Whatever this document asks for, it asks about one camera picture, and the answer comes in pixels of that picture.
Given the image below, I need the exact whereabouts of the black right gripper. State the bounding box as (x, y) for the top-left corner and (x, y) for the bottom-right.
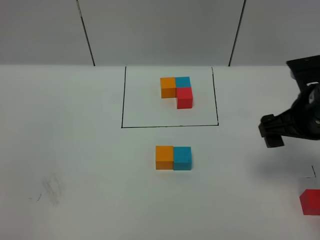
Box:
(258, 84), (320, 148)

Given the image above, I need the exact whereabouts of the orange template block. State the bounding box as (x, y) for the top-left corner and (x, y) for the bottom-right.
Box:
(160, 77), (176, 99)

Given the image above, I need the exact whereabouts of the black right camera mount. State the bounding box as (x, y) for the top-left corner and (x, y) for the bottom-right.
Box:
(286, 55), (320, 92)

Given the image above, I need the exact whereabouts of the red template block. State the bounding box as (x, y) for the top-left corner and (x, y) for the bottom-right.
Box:
(176, 87), (193, 109)

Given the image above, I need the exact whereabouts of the blue template block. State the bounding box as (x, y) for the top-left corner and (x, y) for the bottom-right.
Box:
(175, 76), (191, 88)

